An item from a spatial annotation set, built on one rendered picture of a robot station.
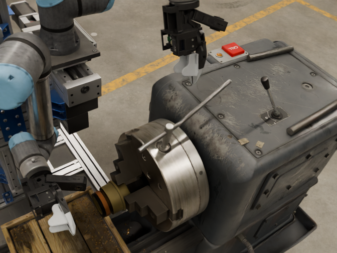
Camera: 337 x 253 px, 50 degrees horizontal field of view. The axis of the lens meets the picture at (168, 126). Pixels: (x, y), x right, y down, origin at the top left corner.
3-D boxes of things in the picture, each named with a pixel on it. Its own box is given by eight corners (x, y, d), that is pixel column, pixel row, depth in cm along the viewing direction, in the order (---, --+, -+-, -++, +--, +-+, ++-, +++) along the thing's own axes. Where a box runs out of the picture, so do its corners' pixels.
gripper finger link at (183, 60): (172, 85, 95) (169, 51, 91) (189, 79, 98) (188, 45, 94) (179, 88, 93) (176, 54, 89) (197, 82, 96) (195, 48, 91)
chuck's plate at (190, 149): (145, 156, 131) (157, 97, 107) (194, 228, 117) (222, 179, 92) (136, 160, 129) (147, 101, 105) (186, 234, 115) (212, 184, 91)
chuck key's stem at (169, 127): (161, 156, 97) (169, 130, 88) (156, 151, 98) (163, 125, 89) (167, 152, 98) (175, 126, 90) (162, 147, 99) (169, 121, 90)
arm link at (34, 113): (14, 11, 95) (33, 134, 130) (-4, 33, 87) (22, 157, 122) (57, 19, 95) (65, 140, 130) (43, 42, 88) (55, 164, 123)
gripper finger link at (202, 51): (190, 66, 93) (188, 33, 89) (195, 65, 94) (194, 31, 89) (201, 71, 89) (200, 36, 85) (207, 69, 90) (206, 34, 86)
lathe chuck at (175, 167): (136, 160, 129) (147, 101, 105) (186, 234, 115) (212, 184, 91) (114, 170, 125) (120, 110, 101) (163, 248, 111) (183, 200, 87)
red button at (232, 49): (232, 46, 132) (234, 41, 130) (243, 54, 129) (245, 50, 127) (220, 50, 129) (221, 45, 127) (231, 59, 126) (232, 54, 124)
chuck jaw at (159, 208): (157, 178, 104) (181, 206, 96) (157, 191, 107) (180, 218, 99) (123, 195, 99) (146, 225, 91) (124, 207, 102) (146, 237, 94)
